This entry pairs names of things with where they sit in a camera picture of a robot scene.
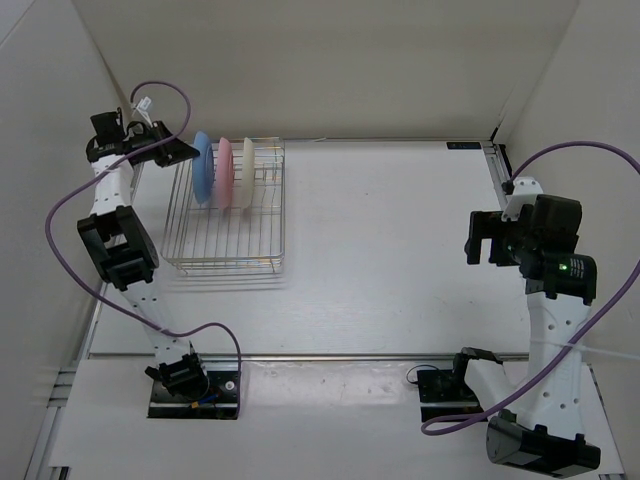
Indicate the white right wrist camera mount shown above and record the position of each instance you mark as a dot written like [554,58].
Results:
[519,192]

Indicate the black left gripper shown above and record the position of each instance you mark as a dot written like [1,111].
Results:
[174,151]

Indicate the chrome wire dish rack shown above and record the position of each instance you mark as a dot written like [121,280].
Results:
[202,239]

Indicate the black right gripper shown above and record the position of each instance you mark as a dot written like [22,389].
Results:
[488,225]

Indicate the cream plastic plate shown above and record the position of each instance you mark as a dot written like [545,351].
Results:
[248,174]

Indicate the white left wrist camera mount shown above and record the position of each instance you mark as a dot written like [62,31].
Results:
[143,108]

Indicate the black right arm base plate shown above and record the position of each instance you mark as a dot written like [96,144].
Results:
[441,393]

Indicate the pink plastic plate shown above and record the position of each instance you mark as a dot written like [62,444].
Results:
[224,178]

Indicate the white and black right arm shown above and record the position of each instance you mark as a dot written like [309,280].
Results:
[542,431]

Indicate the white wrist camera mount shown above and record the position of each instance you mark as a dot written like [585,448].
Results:
[519,192]
[143,108]

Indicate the aluminium table frame rail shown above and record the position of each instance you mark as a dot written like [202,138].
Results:
[499,168]

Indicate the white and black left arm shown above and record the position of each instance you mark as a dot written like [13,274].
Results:
[123,252]

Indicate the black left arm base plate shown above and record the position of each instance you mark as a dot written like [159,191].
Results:
[220,395]

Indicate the blue plastic plate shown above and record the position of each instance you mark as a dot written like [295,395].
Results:
[203,174]

